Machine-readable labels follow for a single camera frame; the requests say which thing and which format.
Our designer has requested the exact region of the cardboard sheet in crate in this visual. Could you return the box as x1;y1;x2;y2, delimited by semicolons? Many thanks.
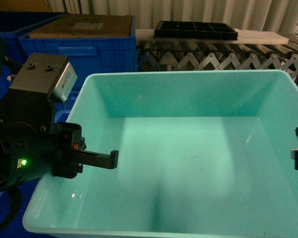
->
29;14;133;39

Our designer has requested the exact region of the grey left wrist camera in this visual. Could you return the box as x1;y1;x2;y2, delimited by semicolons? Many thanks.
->
9;53;77;103

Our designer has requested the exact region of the blue ribbed crate upper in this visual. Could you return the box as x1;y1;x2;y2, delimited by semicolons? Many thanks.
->
19;16;138;73

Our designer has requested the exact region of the large blue plastic bin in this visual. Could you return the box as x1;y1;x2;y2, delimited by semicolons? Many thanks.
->
0;66;80;238

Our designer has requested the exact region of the black compartment tray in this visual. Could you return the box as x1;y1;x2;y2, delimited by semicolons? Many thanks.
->
153;21;238;41

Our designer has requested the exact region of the white foam board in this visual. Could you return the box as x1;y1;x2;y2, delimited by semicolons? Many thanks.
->
136;29;289;45

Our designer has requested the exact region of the expandable roller conveyor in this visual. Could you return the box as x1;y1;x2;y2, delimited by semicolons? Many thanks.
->
136;36;298;78

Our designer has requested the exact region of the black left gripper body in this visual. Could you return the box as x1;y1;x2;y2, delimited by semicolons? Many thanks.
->
49;122;85;179

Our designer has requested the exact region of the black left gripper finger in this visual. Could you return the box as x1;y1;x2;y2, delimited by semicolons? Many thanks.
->
76;150;119;170

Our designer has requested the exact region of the teal plastic bin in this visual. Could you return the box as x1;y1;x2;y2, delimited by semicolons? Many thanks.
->
23;70;298;238

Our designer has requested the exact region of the blue crate far left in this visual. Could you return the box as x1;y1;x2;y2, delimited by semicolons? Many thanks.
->
0;11;64;63

